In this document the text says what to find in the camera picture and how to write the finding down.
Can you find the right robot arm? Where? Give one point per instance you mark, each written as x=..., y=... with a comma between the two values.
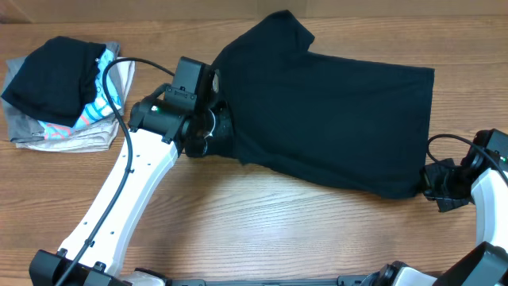
x=479, y=179

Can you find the folded black garment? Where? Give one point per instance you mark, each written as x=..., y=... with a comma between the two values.
x=56, y=81

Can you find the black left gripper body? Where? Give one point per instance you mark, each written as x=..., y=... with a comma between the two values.
x=209, y=122

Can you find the folded beige garment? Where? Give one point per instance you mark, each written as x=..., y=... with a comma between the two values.
x=97, y=137

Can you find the black t-shirt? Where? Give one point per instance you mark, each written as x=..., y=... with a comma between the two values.
x=332, y=121

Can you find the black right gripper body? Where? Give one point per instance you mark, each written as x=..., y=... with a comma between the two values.
x=446, y=184

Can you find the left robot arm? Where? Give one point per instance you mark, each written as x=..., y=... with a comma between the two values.
x=176, y=116

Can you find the folded blue striped garment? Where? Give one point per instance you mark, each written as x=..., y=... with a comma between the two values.
x=99, y=109

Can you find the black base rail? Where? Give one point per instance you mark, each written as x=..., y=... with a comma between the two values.
x=270, y=282

